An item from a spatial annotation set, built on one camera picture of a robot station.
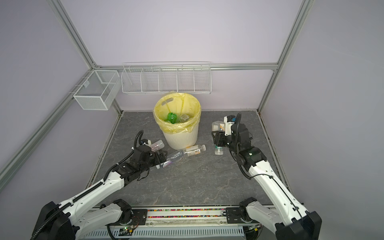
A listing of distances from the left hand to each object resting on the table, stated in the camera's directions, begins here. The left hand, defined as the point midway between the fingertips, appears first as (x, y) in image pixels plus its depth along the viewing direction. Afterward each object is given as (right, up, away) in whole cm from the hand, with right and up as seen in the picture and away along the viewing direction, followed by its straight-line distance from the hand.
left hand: (161, 156), depth 83 cm
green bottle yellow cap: (+3, +23, +14) cm, 27 cm away
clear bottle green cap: (+31, +17, -8) cm, 36 cm away
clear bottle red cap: (-6, +4, +13) cm, 15 cm away
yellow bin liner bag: (+9, +31, +13) cm, 35 cm away
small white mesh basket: (-44, +39, +12) cm, 61 cm away
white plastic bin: (+6, +6, +23) cm, 25 cm away
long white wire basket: (-7, +49, +17) cm, 52 cm away
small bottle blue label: (+12, +22, +7) cm, 26 cm away
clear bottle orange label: (+18, +2, +12) cm, 22 cm away
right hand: (+30, +13, -8) cm, 34 cm away
